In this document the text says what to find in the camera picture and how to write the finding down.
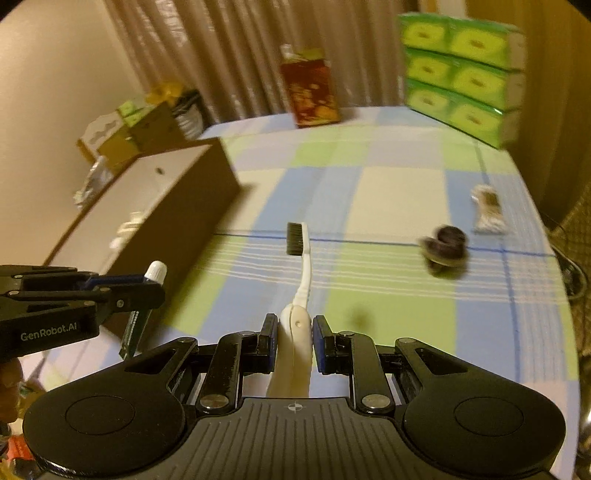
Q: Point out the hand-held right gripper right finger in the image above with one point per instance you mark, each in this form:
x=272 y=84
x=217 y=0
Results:
x=319 y=355

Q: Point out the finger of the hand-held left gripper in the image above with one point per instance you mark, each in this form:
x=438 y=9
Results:
x=60 y=279
x=134 y=297

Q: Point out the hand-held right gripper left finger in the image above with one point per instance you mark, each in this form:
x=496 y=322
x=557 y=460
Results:
x=268 y=344

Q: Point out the dark green toothpaste tube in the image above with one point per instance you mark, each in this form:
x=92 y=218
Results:
x=134 y=332

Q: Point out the white electric toothbrush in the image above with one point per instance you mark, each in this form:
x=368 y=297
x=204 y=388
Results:
x=300 y=286

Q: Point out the person's left hand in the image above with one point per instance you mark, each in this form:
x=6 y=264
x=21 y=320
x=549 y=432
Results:
x=10 y=387

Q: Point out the tissue box with white top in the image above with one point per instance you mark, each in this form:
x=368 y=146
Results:
x=104 y=134

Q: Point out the dark scrunchie in plastic pack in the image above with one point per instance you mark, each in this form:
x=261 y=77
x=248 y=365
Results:
x=445 y=249

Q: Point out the checkered tablecloth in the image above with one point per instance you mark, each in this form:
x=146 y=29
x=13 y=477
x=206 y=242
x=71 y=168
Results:
x=369 y=184

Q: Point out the yellow plastic bag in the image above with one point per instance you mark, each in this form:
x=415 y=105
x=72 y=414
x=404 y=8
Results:
x=164 y=94

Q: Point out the bag of cotton swabs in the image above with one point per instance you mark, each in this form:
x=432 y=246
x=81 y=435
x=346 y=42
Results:
x=488 y=210

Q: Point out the red patterned box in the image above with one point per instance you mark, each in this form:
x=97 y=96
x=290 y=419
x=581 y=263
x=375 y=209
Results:
x=311 y=87

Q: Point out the beige curtain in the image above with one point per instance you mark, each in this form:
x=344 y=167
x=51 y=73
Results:
x=231 y=55

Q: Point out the quilted yellow mat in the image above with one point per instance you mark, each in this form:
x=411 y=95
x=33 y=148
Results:
x=575 y=240

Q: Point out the stack of green tissue packs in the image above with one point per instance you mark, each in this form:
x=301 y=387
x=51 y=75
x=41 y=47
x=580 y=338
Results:
x=461 y=78

